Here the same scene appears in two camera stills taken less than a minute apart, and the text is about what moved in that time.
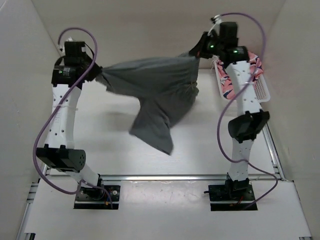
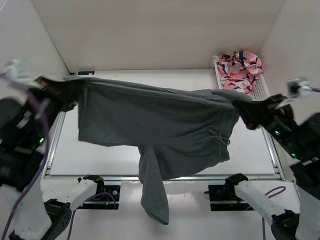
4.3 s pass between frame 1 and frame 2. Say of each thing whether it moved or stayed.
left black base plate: stayed
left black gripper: moved
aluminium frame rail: stayed
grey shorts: moved
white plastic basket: stayed
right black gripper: moved
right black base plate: stayed
